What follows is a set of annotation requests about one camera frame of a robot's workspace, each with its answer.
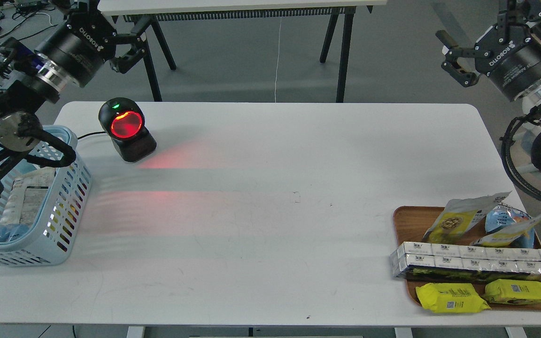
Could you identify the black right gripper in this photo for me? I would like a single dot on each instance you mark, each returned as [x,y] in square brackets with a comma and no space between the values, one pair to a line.
[513,63]

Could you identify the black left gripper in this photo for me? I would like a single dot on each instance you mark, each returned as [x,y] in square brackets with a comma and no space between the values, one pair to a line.
[79,45]

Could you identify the yellow nut snack pouch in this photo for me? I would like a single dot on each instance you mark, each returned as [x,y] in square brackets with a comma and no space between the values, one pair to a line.
[459,216]

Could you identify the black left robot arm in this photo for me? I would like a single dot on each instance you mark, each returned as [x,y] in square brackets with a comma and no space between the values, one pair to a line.
[32,81]

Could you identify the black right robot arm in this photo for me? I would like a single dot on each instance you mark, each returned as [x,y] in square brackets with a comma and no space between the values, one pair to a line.
[533,94]

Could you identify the yellow clear snack pouch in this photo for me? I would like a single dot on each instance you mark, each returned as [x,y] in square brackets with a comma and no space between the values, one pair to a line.
[507,235]

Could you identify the white snack bag in basket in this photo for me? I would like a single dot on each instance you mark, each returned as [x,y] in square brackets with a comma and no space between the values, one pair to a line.
[26,197]

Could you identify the light blue plastic basket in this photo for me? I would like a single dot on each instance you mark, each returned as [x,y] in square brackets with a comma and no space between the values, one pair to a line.
[51,234]

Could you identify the silver multipack snack box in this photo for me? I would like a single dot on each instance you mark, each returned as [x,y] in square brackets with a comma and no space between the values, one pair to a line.
[473,264]

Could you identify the right yellow snack pack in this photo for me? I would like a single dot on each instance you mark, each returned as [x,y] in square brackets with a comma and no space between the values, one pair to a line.
[513,292]

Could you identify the yellow snack pack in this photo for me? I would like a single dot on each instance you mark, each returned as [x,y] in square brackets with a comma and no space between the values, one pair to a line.
[513,292]
[451,298]

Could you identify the blue snack bag in basket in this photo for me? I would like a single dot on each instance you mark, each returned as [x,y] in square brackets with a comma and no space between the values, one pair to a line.
[12,232]

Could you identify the left yellow snack pack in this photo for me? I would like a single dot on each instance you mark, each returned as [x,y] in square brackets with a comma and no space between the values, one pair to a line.
[451,298]

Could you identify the background white table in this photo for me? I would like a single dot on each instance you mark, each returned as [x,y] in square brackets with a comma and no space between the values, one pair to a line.
[208,10]

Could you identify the black barcode scanner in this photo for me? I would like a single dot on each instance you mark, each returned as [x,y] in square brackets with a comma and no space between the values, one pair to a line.
[123,120]

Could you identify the brown wooden tray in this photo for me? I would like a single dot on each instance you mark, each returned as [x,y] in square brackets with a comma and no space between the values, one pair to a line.
[411,223]

